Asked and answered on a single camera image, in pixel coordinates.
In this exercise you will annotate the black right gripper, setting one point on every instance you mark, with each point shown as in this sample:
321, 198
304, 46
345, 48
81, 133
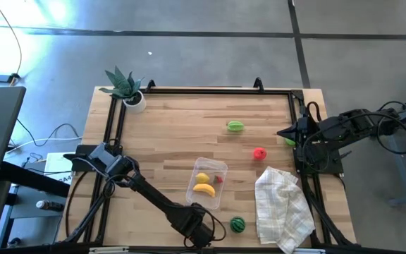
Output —
306, 128

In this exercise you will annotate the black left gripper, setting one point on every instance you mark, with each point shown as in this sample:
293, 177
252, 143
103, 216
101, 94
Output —
194, 225

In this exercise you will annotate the green toy lime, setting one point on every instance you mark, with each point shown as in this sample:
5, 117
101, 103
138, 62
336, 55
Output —
290, 142

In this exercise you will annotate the yellow toy banana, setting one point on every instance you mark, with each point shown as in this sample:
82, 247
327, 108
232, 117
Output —
204, 190

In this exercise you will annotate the red toy apple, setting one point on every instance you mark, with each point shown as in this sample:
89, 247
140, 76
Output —
259, 154

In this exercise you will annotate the green striped toy watermelon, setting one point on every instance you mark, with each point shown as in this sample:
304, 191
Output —
237, 224

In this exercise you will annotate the yellow toy lemon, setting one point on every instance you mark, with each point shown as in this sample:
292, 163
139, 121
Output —
202, 177

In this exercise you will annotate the red toy strawberry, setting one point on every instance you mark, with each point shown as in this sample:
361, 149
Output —
218, 179

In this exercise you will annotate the green toy starfruit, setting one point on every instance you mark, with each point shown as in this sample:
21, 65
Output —
235, 126

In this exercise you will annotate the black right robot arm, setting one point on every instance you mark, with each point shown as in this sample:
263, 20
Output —
347, 123

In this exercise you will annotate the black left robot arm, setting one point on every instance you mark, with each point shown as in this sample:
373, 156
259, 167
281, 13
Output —
153, 197

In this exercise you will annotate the clear plastic tupperware container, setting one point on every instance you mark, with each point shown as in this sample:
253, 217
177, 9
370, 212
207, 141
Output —
203, 164

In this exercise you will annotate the white checked dish towel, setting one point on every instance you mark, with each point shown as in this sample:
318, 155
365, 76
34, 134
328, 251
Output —
280, 211

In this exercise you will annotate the white label strip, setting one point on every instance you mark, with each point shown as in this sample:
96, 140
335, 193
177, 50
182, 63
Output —
108, 250
308, 251

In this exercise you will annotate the dark bottle with white cap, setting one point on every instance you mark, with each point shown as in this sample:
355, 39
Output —
49, 205

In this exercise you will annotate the white paper sheet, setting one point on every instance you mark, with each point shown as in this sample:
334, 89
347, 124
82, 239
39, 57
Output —
56, 167

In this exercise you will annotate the green plant in white pot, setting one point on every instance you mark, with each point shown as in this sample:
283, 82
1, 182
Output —
127, 88

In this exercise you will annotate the grey shelf board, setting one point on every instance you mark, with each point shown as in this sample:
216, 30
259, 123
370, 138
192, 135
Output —
26, 211

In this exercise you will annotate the black desk beam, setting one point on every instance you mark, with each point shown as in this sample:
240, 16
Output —
30, 180

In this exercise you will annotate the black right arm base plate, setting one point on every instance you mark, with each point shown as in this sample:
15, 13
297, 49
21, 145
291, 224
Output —
331, 167

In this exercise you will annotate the black frame clamp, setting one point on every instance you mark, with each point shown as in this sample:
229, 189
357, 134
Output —
258, 84
150, 85

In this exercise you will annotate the black aluminium table frame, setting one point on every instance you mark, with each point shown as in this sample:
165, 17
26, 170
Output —
220, 91

